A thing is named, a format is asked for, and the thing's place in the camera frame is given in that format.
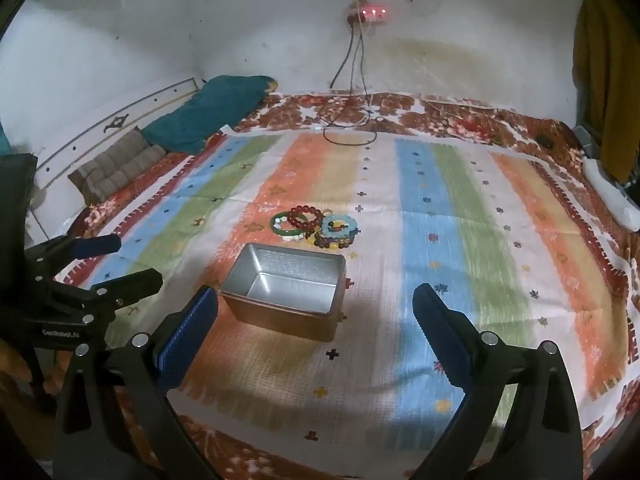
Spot green jade bangle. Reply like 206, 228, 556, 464
270, 211, 307, 236

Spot light blue bead bracelet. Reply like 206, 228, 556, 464
320, 212, 357, 239

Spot yellow black bead bracelet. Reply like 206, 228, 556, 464
312, 227, 357, 252

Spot dark red bead bracelet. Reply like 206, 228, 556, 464
285, 202, 324, 230

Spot white headboard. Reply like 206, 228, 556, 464
26, 75, 204, 245

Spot brown striped pillow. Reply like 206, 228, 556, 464
68, 128, 166, 205

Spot red floral bedsheet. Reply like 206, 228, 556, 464
71, 93, 639, 479

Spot silver metal tin box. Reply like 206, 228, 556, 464
220, 243, 346, 342

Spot striped colourful cloth mat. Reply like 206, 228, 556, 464
65, 132, 639, 451

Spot white rolled cloth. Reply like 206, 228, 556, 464
582, 158, 640, 232

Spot teal blanket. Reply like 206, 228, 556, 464
141, 75, 278, 155

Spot mustard yellow curtain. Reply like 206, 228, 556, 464
574, 0, 639, 184

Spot black cable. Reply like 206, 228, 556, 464
322, 22, 380, 148

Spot wall power strip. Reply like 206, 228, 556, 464
347, 3, 390, 25

